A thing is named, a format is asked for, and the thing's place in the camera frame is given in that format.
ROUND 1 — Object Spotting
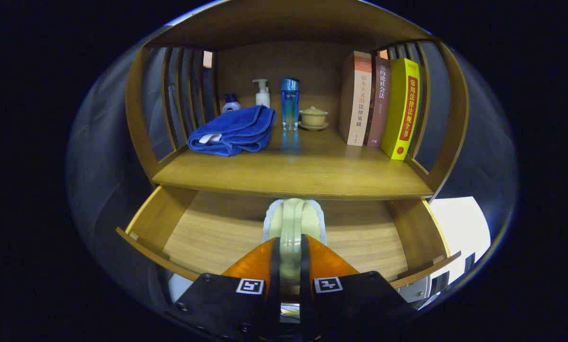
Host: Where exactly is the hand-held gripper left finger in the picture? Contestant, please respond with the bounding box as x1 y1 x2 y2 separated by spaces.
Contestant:
168 236 282 342

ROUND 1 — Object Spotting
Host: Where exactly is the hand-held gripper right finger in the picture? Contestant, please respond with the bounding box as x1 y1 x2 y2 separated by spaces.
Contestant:
299 234 417 342

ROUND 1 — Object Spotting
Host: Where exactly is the wooden drawer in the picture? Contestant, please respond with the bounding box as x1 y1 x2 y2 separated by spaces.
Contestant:
116 184 462 290

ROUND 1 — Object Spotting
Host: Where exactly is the green handled scrubbing brush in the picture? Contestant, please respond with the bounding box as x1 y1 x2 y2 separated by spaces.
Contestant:
263 198 327 283

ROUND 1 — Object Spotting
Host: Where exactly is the wooden countertop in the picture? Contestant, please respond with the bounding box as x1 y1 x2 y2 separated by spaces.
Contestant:
152 126 434 200

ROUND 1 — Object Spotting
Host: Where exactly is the wooden cabinet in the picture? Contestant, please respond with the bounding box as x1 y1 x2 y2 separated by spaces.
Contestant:
125 0 470 200

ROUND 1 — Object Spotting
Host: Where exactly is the white table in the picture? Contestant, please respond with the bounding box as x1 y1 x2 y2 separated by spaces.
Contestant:
407 196 491 304

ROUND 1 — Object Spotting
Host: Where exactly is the blue folded towel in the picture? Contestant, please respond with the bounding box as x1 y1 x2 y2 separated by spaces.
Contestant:
188 105 276 157

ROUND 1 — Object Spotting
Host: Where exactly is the beige lidded teacup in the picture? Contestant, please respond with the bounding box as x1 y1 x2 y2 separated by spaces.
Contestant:
298 106 330 132

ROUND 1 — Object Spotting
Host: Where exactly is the black backdrop cloth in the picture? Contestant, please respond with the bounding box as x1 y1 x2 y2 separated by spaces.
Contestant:
67 43 518 304

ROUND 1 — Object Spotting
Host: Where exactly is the small white blue-capped bottle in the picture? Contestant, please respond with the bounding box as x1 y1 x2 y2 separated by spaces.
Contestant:
222 94 242 114

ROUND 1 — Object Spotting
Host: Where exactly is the yellow book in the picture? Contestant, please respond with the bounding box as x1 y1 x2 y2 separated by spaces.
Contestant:
380 58 421 161

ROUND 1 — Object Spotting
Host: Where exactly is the brown book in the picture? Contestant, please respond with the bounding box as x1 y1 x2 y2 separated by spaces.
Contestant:
365 56 391 148

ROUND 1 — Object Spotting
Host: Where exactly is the beige orange book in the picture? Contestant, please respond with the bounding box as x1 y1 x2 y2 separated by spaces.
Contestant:
338 51 373 147

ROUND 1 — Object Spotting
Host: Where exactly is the blue glass bottle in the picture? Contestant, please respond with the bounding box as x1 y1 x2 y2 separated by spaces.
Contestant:
280 77 300 131

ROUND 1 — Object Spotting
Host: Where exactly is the white pump bottle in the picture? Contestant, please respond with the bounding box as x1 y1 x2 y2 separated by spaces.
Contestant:
252 78 271 109

